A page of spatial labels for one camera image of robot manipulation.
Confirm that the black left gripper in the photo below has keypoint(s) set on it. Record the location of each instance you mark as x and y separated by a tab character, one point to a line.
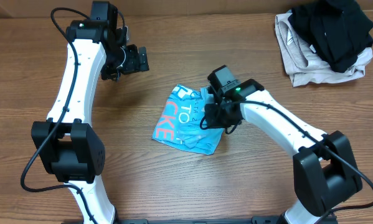
136	60

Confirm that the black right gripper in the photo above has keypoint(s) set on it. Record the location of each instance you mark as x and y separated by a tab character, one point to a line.
212	115

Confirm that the light blue printed t-shirt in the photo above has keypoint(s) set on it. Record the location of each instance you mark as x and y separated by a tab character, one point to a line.
179	124

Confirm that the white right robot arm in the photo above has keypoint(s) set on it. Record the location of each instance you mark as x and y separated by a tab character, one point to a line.
324	167

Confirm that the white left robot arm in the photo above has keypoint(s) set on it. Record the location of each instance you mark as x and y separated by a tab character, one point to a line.
98	48

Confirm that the beige folded garment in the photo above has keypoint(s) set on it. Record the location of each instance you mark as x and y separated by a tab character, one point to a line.
303	64

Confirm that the black folded garment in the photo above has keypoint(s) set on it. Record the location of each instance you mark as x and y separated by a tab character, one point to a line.
338	30

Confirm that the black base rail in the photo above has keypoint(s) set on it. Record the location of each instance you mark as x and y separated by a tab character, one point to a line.
198	221

